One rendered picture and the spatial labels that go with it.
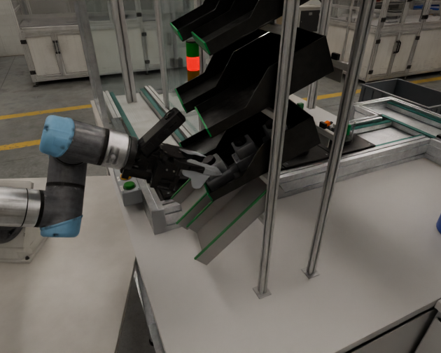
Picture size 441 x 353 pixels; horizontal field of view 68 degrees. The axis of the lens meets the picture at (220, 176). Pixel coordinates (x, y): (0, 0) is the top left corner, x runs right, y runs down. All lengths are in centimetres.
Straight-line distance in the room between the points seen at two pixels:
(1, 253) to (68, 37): 529
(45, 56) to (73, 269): 541
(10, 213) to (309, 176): 104
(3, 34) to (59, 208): 851
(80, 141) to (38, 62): 573
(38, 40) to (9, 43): 292
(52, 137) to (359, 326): 84
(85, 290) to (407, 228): 108
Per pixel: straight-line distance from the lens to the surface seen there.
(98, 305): 102
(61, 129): 65
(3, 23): 912
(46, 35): 626
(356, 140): 165
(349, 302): 103
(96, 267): 111
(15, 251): 120
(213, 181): 75
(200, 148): 92
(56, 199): 73
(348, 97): 75
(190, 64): 131
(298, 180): 134
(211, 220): 94
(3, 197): 71
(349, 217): 131
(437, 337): 122
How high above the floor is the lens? 163
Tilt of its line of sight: 32 degrees down
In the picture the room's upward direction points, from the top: straight up
